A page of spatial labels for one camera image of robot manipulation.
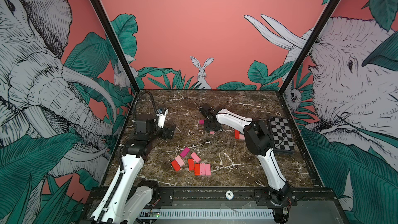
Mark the red row block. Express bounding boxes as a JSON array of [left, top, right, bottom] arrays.
[[234, 130, 240, 140], [194, 163, 201, 176]]

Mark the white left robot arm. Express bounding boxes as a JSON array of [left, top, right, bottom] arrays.
[[87, 113, 175, 224]]

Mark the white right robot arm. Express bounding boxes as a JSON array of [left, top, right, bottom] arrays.
[[199, 104, 292, 206]]

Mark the pink block left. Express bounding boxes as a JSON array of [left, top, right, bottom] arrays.
[[175, 156, 184, 167]]

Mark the red block far left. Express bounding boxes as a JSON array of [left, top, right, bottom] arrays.
[[171, 160, 181, 172]]

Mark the pink block centre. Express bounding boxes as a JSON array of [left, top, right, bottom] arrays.
[[190, 152, 201, 163]]

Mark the red block centre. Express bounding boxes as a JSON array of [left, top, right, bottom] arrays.
[[188, 159, 195, 171]]

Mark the checkerboard calibration plate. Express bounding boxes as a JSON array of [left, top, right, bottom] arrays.
[[268, 116, 295, 155]]

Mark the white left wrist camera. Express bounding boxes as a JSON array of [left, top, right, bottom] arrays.
[[157, 108, 169, 129]]

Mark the black corrugated cable hose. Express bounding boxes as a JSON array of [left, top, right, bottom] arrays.
[[133, 91, 159, 120]]

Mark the black front frame rail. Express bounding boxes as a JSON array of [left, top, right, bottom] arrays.
[[86, 186, 338, 207]]

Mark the white slotted cable duct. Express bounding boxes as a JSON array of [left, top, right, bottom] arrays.
[[138, 208, 274, 220]]

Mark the black left corner frame post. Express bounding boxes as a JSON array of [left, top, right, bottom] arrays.
[[90, 0, 140, 93]]

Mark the black corner frame post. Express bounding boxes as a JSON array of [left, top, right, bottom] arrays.
[[278, 0, 341, 94], [90, 0, 140, 93]]

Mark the black right corner frame post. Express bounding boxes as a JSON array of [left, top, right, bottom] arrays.
[[278, 0, 341, 94]]

